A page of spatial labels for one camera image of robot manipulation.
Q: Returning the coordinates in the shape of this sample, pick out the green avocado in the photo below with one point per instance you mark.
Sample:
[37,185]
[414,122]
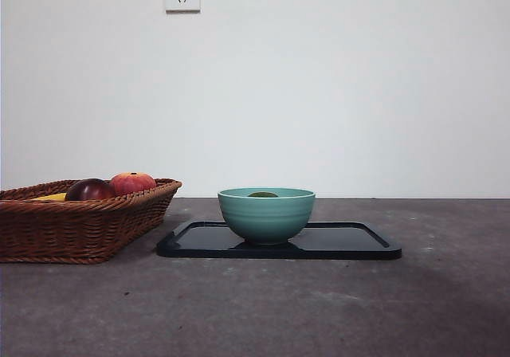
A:
[263,193]

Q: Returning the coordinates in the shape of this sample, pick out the teal ceramic bowl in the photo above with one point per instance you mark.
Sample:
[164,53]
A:
[266,217]

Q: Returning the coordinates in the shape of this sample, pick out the black rectangular tray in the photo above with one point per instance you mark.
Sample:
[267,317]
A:
[346,241]

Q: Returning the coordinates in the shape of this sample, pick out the red apple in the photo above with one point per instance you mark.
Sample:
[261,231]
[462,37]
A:
[133,182]

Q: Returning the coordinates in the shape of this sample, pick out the dark red plum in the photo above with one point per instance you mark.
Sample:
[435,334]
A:
[89,189]

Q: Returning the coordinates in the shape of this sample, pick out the brown woven wicker basket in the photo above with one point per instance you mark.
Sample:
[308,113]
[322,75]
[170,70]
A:
[79,229]

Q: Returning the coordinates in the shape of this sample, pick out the yellow banana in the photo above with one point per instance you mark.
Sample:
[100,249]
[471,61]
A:
[49,197]

